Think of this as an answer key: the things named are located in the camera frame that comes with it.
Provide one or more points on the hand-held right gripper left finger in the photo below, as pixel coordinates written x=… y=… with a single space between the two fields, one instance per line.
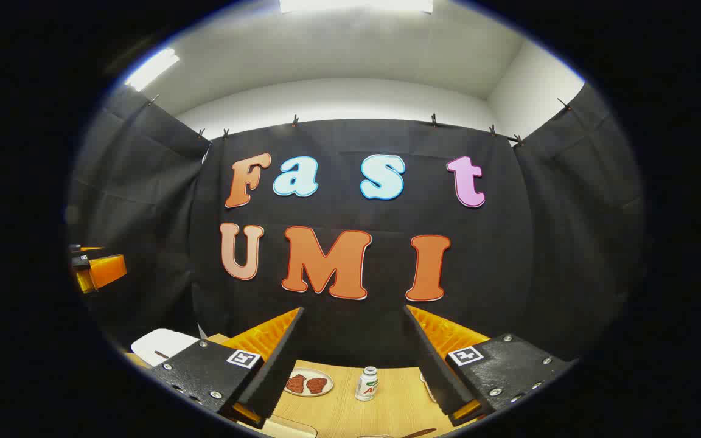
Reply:
x=274 y=365

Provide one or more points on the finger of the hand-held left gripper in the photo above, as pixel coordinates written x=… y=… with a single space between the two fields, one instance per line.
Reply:
x=86 y=249
x=104 y=271

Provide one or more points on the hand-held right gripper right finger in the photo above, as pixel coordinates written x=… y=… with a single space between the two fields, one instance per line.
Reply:
x=437 y=365

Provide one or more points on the white rice cooker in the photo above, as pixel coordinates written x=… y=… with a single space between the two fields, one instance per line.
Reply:
x=165 y=344

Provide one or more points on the white toaster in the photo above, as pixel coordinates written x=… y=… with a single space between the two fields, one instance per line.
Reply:
x=426 y=386

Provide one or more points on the red meat slice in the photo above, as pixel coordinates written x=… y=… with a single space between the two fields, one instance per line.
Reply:
x=295 y=383
x=317 y=384

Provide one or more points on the white round plate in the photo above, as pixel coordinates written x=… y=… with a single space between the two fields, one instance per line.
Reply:
x=309 y=371

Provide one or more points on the brown wooden utensil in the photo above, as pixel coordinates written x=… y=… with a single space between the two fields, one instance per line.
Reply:
x=417 y=433

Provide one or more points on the white green-label drink bottle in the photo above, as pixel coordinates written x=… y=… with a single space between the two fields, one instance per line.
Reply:
x=366 y=384

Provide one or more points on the ceiling light panel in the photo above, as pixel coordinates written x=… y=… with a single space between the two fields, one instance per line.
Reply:
x=356 y=5
x=151 y=68

